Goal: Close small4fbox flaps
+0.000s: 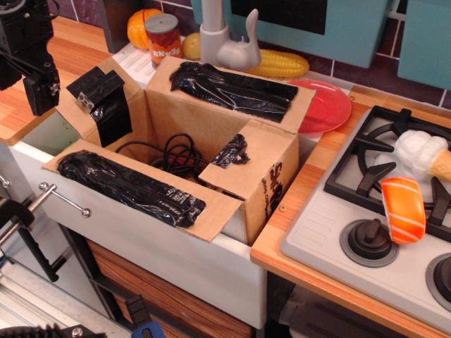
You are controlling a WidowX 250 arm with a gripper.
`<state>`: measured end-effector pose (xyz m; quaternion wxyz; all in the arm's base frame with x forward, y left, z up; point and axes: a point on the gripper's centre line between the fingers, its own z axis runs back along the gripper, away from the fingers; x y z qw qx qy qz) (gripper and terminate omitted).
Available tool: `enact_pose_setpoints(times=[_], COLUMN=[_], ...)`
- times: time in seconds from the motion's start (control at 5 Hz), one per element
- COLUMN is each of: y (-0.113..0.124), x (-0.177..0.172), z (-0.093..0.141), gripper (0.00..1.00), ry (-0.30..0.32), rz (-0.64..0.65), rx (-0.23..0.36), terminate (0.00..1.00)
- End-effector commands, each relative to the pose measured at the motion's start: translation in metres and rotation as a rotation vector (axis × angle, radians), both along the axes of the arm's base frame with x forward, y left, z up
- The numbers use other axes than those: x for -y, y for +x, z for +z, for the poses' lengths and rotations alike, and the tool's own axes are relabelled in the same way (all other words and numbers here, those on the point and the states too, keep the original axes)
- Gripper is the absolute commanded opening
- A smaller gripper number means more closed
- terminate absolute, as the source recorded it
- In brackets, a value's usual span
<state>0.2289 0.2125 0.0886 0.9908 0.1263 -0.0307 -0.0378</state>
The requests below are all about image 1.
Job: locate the orange salmon sushi toy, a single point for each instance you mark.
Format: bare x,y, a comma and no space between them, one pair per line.
404,209

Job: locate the orange toy pumpkin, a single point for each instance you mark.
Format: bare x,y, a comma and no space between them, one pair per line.
136,30

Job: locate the black burner grate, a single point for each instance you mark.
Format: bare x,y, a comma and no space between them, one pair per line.
370,158

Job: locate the grey toy stove top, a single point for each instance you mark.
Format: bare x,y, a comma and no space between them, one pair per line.
314,240

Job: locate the brown cardboard box black tape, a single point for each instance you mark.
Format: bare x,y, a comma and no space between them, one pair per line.
251,161

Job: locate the blue black clamp handle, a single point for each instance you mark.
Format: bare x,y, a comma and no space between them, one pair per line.
141,319

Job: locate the yellow toy corn cob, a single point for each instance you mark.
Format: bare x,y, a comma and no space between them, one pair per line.
280,64

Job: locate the white toy sink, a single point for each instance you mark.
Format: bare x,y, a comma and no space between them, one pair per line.
219,272

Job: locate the yellow toy lemon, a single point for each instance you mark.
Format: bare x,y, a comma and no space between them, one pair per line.
191,46

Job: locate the metal clamp with black handle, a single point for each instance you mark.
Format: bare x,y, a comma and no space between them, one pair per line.
18,217

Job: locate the grey toy faucet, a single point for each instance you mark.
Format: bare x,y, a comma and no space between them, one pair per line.
216,46

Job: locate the teal cabinet right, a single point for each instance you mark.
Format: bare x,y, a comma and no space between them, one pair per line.
425,48

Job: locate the black stove knob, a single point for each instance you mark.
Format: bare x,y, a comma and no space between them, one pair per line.
438,280
368,243

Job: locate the red beans can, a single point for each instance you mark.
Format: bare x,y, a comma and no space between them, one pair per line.
164,37

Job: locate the teal cabinet with dark window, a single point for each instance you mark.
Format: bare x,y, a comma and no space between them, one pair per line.
345,31

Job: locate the red plastic plate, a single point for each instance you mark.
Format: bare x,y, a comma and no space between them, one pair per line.
328,110

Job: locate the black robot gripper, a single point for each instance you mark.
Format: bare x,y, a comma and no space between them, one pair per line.
26,29

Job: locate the toy ice cream cone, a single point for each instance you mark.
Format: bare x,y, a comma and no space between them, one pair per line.
422,156

